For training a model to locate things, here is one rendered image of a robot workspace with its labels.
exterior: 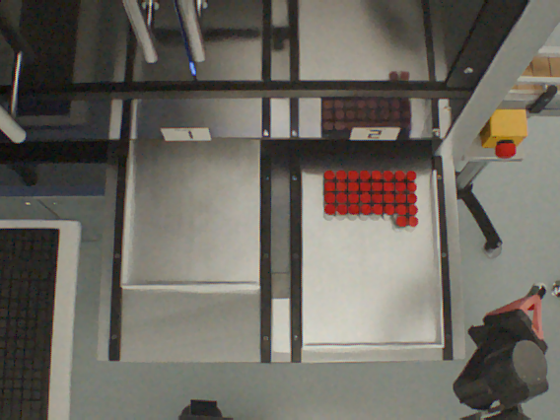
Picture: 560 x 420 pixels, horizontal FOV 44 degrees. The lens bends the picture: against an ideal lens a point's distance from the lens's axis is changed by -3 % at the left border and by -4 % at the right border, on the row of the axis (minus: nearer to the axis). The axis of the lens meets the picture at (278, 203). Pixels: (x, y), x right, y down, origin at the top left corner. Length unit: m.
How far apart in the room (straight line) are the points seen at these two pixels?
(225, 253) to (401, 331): 0.37
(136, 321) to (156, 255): 0.13
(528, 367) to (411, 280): 0.53
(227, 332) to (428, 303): 0.39
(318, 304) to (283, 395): 0.90
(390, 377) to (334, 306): 0.92
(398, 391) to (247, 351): 0.98
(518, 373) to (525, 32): 0.44
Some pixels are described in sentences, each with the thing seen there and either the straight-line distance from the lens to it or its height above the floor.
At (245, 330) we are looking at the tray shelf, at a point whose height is 0.88.
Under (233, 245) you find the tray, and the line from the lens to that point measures 1.37.
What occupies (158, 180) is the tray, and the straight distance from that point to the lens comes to 1.42.
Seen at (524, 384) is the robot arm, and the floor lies 1.38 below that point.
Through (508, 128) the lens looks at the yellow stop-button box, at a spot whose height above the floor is 1.03.
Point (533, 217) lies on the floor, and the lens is 2.44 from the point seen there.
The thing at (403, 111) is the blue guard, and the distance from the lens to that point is 1.21.
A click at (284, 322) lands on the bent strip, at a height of 0.88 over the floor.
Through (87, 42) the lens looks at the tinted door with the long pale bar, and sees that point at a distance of 1.02.
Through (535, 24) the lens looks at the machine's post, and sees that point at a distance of 0.97.
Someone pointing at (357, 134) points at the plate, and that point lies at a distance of 1.29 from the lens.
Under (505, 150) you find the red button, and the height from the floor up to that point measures 1.01.
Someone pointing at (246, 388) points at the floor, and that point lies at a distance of 2.22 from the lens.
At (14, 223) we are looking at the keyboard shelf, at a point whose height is 0.80.
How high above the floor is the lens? 2.22
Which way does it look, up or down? 75 degrees down
